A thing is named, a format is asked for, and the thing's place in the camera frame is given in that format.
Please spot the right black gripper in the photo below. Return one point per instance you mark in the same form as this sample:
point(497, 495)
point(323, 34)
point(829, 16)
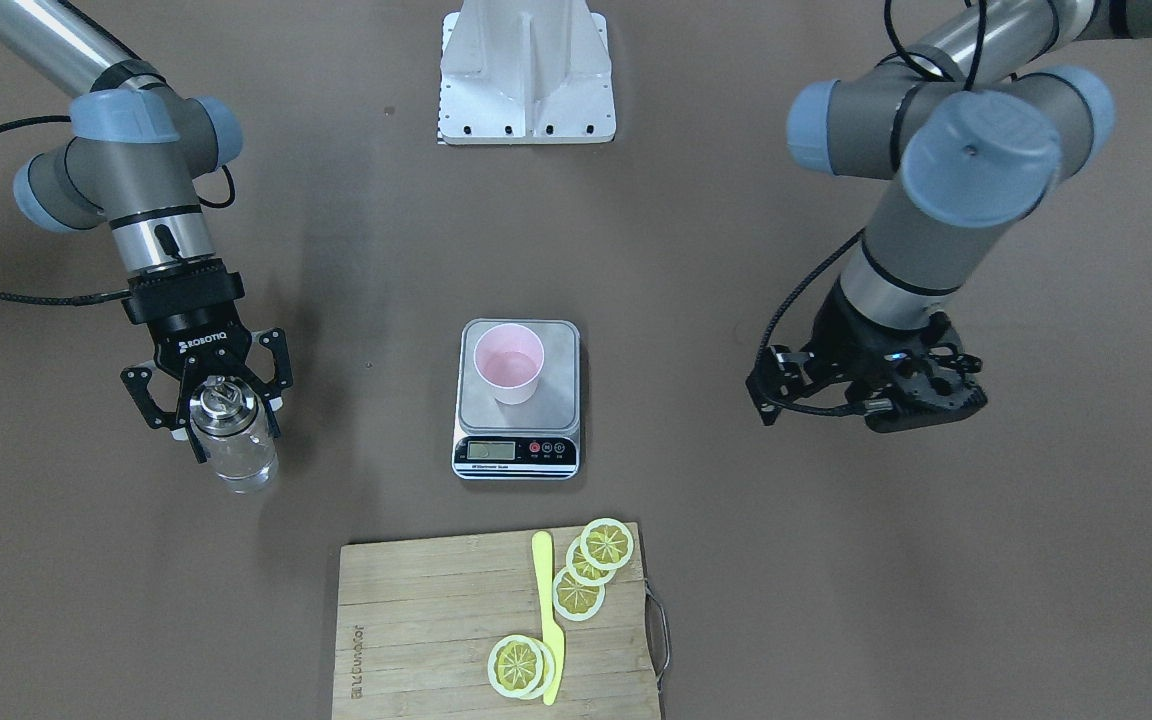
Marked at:
point(198, 338)

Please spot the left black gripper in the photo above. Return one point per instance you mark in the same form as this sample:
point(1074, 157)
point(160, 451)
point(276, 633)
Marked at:
point(844, 345)

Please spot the glass sauce bottle metal spout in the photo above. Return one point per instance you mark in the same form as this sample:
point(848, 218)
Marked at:
point(232, 427)

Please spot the pink plastic cup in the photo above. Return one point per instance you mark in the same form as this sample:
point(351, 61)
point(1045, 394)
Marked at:
point(510, 357)

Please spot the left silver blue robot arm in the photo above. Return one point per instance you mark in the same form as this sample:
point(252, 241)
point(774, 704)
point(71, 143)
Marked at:
point(968, 145)

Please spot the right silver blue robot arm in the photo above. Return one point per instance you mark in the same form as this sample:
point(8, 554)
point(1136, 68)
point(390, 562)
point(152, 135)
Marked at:
point(136, 150)

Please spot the silver kitchen scale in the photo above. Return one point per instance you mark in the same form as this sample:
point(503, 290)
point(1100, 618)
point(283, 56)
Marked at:
point(538, 440)

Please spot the lemon slice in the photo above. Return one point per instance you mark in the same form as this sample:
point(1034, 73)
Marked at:
point(521, 668)
point(582, 570)
point(607, 544)
point(576, 601)

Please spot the yellow plastic knife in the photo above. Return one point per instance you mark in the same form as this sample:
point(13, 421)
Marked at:
point(552, 635)

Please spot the bamboo cutting board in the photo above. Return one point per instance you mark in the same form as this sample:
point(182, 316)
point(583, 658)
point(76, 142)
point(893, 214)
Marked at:
point(418, 618)

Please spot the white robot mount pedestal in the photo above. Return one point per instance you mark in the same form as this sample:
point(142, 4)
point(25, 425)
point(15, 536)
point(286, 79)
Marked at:
point(525, 73)

